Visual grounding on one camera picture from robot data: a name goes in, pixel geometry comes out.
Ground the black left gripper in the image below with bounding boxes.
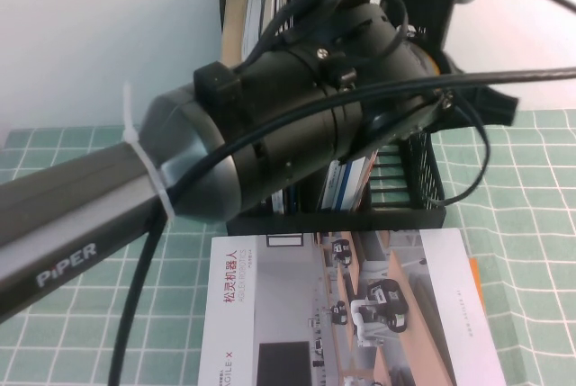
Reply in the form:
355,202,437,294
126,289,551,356
431,50,518,133

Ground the orange book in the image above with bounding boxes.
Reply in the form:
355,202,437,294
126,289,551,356
467,256,490,315

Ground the black plastic book holder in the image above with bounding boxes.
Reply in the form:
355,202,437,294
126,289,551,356
220,0,449,237

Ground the grey spine thin book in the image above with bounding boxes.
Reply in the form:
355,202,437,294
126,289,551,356
263,0,276,36

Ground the blue spine book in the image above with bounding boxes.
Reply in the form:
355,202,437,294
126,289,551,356
223,0,251,67

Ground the white blue-edged magazine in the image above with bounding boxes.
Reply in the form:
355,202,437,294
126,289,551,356
317,149,380,211

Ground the grey white robot brochure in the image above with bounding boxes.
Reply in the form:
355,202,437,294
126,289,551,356
197,228,509,386

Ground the white zip tie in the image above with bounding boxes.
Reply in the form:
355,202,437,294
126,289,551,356
121,82,177,224

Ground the green checked tablecloth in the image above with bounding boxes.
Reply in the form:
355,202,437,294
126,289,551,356
0,109,576,386

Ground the thin black wire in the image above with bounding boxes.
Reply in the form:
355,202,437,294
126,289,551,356
249,0,492,205

